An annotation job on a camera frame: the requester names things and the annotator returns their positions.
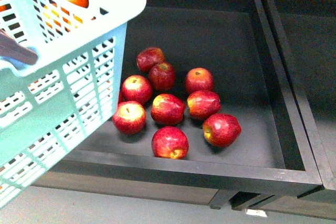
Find light blue plastic basket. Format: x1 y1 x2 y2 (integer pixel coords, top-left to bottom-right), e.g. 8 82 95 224
1 0 146 206

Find brown basket handle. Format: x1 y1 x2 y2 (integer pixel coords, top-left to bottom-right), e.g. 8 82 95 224
1 29 38 66

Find red apple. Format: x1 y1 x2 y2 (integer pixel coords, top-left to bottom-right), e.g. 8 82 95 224
112 101 146 135
151 126 189 159
121 75 153 105
151 93 186 126
148 62 176 91
136 47 165 73
203 113 242 148
187 90 221 120
185 68 214 94

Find black produce tray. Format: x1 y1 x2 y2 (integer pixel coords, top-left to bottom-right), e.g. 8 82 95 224
37 0 322 208

